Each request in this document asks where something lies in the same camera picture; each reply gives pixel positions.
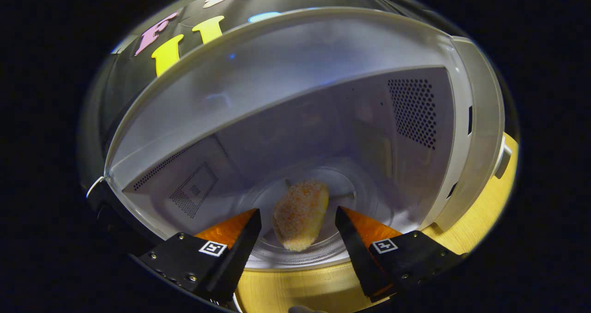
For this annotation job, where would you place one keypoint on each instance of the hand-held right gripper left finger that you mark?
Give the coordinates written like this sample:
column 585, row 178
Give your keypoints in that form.
column 240, row 257

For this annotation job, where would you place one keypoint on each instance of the glass turntable plate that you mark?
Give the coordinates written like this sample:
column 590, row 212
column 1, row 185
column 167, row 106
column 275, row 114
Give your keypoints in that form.
column 344, row 183

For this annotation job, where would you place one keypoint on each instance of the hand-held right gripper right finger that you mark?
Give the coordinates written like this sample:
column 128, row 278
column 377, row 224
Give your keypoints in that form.
column 358, row 257

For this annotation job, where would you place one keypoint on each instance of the breaded orange croquette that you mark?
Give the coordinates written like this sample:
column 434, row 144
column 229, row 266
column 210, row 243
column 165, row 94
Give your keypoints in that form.
column 300, row 211

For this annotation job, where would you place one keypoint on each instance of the white microwave oven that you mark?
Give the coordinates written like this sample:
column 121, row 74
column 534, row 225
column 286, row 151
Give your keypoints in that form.
column 300, row 50

